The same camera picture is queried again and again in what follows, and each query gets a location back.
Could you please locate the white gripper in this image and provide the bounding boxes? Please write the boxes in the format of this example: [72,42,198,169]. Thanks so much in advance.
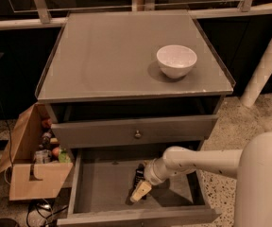
[130,159,167,202]

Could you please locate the black rxbar chocolate wrapper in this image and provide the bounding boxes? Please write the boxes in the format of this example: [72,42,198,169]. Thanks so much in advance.
[126,164,145,205]

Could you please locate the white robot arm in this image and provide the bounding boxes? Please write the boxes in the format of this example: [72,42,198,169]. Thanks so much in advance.
[130,131,272,227]

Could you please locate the grey open middle drawer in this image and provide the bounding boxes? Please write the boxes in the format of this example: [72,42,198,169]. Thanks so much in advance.
[58,144,221,227]

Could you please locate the metal drawer knob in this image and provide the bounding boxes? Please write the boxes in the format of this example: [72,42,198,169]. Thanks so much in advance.
[134,130,143,139]

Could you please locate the grey top drawer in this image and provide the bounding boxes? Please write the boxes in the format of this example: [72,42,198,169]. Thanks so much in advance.
[52,114,218,148]

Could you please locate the grey drawer cabinet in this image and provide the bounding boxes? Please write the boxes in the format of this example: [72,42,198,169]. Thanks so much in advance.
[37,10,234,149]

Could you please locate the green packet in box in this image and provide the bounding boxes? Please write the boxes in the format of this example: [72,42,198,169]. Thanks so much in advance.
[59,148,71,163]

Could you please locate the red apple in box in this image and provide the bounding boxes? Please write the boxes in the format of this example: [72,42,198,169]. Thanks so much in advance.
[52,147,60,158]

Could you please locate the clear jar in box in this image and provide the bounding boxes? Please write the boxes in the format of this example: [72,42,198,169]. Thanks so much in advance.
[34,149,52,164]

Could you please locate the dark bottle in box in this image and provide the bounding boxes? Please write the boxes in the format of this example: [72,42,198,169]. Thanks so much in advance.
[42,130,53,149]

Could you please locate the cardboard box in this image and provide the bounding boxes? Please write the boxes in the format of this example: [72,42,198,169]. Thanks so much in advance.
[0,104,74,201]

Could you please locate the white ceramic bowl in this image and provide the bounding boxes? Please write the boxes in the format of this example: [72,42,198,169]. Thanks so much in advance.
[157,44,197,79]

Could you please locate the metal window railing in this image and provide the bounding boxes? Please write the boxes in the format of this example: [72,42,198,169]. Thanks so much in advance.
[0,0,272,32]

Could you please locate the black floor cables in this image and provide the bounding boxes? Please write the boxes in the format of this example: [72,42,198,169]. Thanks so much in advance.
[25,199,70,227]

